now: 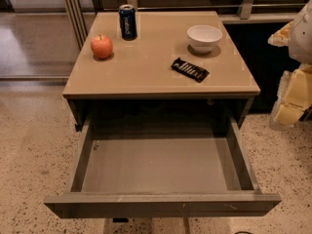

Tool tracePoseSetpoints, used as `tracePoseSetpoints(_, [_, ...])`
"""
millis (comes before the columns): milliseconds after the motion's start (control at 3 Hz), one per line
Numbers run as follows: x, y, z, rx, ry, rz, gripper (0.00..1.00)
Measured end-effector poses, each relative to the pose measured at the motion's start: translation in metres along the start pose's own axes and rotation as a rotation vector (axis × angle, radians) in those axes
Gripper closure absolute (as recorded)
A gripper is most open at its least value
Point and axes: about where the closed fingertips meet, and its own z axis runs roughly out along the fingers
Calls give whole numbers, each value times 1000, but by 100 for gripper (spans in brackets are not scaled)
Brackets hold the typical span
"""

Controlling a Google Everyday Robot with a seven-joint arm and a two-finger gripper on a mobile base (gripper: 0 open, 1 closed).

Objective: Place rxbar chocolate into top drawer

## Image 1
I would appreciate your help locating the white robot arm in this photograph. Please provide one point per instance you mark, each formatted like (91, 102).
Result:
(300, 41)

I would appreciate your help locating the tan cabinet with top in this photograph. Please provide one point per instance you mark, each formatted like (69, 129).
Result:
(142, 68)

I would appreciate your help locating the white ceramic bowl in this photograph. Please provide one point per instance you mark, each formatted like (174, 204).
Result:
(203, 38)

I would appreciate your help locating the metal frame shelving behind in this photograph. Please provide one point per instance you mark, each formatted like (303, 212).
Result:
(247, 20)

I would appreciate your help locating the black rxbar chocolate bar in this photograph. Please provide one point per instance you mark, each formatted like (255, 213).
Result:
(190, 70)

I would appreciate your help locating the blue pepsi can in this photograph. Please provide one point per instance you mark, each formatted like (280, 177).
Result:
(127, 18)

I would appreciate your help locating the red apple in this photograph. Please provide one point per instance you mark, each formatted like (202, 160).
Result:
(102, 47)

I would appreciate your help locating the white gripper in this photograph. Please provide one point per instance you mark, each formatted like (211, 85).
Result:
(302, 36)

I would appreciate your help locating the open grey top drawer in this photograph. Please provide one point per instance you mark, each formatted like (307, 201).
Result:
(161, 166)

